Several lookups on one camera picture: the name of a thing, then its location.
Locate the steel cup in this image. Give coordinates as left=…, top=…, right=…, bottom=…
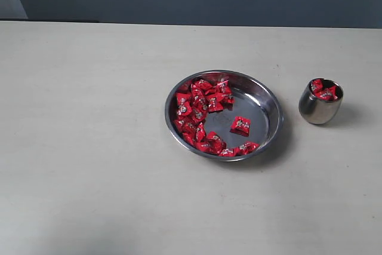
left=298, top=78, right=344, bottom=125

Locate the red wrapped candy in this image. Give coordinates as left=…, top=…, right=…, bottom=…
left=190, top=79, right=214, bottom=94
left=175, top=93, right=192, bottom=116
left=234, top=141, right=260, bottom=156
left=230, top=116, right=251, bottom=137

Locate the round steel plate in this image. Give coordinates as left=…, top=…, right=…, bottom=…
left=164, top=70, right=284, bottom=162

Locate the red candy in cup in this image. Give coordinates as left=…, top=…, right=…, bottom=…
left=310, top=79, right=338, bottom=102

